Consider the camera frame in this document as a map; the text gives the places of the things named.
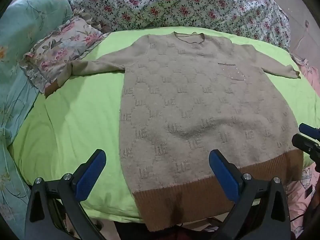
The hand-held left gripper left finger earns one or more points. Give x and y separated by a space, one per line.
91 173

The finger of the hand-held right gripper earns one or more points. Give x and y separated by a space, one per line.
306 145
311 131

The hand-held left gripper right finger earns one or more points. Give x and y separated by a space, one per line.
223 177

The beige knit sweater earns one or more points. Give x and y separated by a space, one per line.
190 105

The pink printed cloth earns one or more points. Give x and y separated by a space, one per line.
297 197

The light green bed sheet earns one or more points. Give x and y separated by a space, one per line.
75 120

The ruffled floral pillow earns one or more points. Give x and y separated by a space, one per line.
62 47

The teal floral quilt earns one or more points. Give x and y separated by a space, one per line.
30 17

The white red-flowered quilt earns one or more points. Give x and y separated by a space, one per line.
175 2

